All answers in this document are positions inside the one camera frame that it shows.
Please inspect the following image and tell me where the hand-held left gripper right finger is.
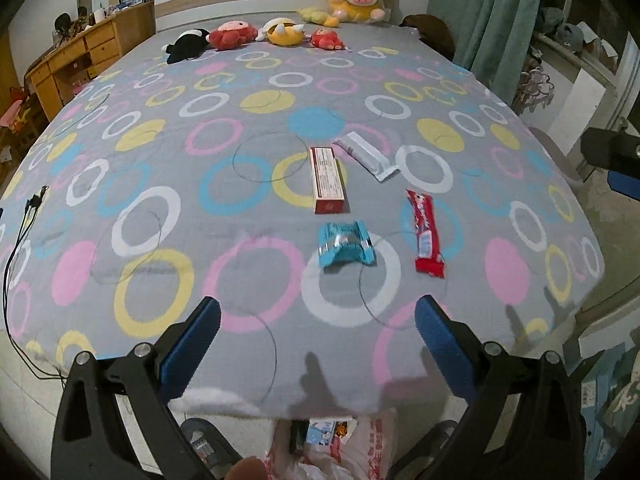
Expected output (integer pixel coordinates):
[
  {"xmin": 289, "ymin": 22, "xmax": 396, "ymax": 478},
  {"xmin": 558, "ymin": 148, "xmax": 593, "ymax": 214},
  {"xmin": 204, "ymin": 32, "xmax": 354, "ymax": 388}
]
[{"xmin": 414, "ymin": 294, "xmax": 588, "ymax": 480}]

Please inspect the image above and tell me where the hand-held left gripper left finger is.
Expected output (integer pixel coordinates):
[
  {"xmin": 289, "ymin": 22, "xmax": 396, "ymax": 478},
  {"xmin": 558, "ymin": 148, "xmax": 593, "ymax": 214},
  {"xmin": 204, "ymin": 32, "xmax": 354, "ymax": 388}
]
[{"xmin": 50, "ymin": 296, "xmax": 223, "ymax": 480}]

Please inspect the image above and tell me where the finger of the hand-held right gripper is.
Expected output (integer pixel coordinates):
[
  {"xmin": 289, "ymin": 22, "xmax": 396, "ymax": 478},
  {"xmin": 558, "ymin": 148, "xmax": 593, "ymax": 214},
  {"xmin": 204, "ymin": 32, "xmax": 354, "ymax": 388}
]
[{"xmin": 606, "ymin": 170, "xmax": 640, "ymax": 197}]

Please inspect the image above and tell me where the red snack wrapper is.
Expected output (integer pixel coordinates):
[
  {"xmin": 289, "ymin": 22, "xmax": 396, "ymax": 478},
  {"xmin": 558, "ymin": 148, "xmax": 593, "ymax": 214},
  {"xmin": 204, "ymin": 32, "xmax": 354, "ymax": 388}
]
[{"xmin": 405, "ymin": 189, "xmax": 447, "ymax": 278}]

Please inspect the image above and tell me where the white and red plastic bag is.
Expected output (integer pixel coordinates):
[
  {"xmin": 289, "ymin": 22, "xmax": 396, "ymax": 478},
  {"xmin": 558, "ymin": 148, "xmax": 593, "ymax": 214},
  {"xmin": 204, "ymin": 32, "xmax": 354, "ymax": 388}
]
[{"xmin": 265, "ymin": 407, "xmax": 401, "ymax": 480}]

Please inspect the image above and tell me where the dark teal small box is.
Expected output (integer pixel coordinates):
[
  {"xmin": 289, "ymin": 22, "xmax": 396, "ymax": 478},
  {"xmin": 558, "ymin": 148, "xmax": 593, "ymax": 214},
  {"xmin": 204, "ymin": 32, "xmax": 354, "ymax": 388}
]
[{"xmin": 289, "ymin": 419, "xmax": 310, "ymax": 453}]

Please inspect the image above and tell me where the teal snack wrapper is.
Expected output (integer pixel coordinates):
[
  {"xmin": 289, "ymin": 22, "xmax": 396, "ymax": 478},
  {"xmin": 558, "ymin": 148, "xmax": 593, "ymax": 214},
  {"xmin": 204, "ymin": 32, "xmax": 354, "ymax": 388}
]
[{"xmin": 318, "ymin": 220, "xmax": 376, "ymax": 268}]

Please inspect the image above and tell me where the blue and white small box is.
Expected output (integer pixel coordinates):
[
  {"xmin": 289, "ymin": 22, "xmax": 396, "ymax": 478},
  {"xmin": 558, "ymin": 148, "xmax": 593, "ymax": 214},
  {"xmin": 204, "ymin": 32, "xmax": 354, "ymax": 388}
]
[{"xmin": 306, "ymin": 417, "xmax": 338, "ymax": 448}]

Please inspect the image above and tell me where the red and white long box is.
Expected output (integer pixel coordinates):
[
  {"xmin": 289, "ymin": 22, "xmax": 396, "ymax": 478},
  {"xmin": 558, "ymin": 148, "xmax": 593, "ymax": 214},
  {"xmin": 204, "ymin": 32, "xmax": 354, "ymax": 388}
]
[{"xmin": 310, "ymin": 146, "xmax": 347, "ymax": 215}]

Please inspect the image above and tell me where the white tube wrapper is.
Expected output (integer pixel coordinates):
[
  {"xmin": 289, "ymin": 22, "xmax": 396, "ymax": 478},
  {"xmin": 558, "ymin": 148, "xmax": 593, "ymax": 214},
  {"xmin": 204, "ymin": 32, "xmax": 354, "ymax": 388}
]
[{"xmin": 332, "ymin": 131, "xmax": 401, "ymax": 183}]

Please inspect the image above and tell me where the black slipper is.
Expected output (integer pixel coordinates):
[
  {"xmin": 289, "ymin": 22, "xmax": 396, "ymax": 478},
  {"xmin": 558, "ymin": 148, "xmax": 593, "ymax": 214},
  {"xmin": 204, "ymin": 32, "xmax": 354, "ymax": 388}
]
[
  {"xmin": 395, "ymin": 420, "xmax": 458, "ymax": 480},
  {"xmin": 180, "ymin": 417, "xmax": 243, "ymax": 480}
]

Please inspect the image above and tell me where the blue cardboard box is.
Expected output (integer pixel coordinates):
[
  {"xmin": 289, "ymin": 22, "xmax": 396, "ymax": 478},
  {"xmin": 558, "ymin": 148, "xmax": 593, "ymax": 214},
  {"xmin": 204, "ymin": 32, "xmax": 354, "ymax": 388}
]
[{"xmin": 580, "ymin": 345, "xmax": 640, "ymax": 480}]

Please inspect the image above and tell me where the green curtain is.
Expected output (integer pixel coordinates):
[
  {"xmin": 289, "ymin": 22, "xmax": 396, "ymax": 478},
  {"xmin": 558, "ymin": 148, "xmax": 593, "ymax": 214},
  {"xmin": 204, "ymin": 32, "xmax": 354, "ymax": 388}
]
[{"xmin": 427, "ymin": 0, "xmax": 546, "ymax": 106}]

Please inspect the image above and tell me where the bed with circle-print sheet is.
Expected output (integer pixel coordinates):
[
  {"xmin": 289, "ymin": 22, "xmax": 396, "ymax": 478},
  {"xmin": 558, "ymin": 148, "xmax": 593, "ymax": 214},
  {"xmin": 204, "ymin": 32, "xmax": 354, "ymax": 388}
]
[{"xmin": 0, "ymin": 25, "xmax": 606, "ymax": 418}]

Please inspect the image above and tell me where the pink cloth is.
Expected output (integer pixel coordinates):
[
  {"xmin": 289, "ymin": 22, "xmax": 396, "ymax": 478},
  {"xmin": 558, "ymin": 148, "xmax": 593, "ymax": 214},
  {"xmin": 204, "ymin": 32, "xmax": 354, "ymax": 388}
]
[{"xmin": 0, "ymin": 87, "xmax": 31, "ymax": 136}]

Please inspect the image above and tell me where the black plush toy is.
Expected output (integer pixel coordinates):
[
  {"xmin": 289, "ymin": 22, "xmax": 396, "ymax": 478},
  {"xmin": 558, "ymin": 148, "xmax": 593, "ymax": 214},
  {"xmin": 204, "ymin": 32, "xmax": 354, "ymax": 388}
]
[{"xmin": 161, "ymin": 28, "xmax": 211, "ymax": 65}]

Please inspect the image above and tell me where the small red plush toy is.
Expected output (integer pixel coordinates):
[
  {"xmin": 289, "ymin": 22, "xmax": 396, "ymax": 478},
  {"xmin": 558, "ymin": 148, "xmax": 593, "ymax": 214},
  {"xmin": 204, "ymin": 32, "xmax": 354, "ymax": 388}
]
[{"xmin": 311, "ymin": 28, "xmax": 348, "ymax": 52}]

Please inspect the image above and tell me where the wooden desk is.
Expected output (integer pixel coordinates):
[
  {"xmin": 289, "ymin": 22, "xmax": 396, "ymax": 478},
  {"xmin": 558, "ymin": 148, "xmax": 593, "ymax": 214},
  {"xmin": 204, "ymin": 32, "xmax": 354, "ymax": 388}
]
[{"xmin": 25, "ymin": 0, "xmax": 156, "ymax": 121}]

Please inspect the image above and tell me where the large red plush toy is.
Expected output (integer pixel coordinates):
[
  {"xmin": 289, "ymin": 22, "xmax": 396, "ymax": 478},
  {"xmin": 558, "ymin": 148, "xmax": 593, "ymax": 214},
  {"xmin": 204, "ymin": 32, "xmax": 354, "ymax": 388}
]
[{"xmin": 208, "ymin": 20, "xmax": 258, "ymax": 51}]

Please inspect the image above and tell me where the small yellow plush toy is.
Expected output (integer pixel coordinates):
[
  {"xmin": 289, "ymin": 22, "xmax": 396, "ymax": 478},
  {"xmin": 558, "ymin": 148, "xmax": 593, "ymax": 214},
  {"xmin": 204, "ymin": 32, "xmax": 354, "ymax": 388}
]
[{"xmin": 297, "ymin": 6, "xmax": 341, "ymax": 27}]

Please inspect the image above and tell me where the yellow bee plush toy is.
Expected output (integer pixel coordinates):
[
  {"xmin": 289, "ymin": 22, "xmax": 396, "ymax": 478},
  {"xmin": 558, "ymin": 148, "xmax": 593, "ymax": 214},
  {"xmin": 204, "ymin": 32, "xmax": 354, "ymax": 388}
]
[{"xmin": 257, "ymin": 17, "xmax": 307, "ymax": 47}]

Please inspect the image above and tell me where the desk clutter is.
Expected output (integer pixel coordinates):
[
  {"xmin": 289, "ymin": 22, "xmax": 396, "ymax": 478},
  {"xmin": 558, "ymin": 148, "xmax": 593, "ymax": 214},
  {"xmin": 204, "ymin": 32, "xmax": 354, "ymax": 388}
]
[{"xmin": 52, "ymin": 0, "xmax": 153, "ymax": 41}]

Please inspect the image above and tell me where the black charging cable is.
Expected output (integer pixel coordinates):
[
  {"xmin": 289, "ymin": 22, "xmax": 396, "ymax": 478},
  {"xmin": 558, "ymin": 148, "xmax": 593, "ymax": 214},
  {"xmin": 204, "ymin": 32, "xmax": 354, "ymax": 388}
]
[{"xmin": 0, "ymin": 185, "xmax": 66, "ymax": 381}]

